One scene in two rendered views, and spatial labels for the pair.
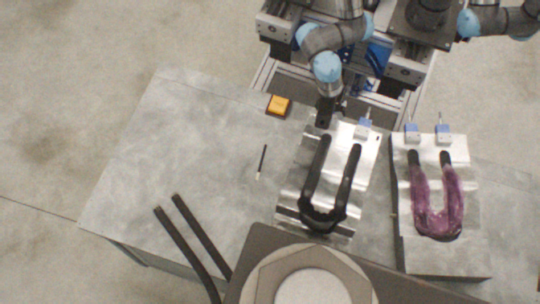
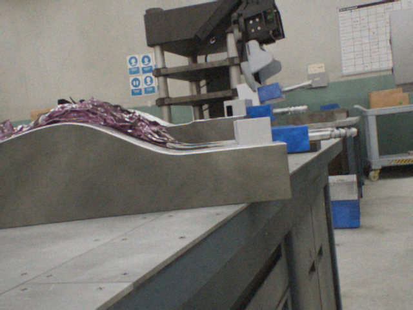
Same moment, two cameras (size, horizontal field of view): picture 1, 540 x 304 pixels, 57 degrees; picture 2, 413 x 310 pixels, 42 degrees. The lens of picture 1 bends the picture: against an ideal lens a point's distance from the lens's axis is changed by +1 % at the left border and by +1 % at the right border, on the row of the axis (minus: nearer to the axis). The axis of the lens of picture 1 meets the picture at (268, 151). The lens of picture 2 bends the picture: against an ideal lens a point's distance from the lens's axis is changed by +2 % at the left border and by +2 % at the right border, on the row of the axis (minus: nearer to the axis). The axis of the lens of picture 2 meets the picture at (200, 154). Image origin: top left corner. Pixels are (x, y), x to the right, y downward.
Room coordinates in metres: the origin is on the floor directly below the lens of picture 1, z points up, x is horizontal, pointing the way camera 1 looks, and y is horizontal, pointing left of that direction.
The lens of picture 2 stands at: (0.67, -1.20, 0.88)
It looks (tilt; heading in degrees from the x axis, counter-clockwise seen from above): 3 degrees down; 91
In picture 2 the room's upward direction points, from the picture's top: 6 degrees counter-clockwise
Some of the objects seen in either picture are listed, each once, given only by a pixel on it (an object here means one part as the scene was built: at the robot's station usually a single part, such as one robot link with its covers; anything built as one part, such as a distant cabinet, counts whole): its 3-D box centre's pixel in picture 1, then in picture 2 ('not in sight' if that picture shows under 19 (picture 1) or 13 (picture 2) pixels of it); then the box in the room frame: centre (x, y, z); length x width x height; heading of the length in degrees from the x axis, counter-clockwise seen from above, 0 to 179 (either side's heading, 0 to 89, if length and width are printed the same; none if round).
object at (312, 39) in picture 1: (318, 42); not in sight; (0.86, -0.14, 1.23); 0.11 x 0.11 x 0.08; 23
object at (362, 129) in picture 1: (365, 122); (267, 113); (0.77, -0.33, 0.89); 0.13 x 0.05 x 0.05; 160
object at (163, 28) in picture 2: not in sight; (220, 111); (0.85, 4.53, 1.03); 1.54 x 0.94 x 2.06; 72
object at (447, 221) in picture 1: (437, 196); (71, 125); (0.50, -0.55, 0.90); 0.26 x 0.18 x 0.08; 178
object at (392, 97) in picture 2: not in sight; (388, 101); (2.94, 5.39, 0.94); 0.41 x 0.33 x 0.29; 170
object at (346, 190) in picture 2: not in sight; (317, 189); (1.50, 2.99, 0.28); 0.61 x 0.41 x 0.15; 162
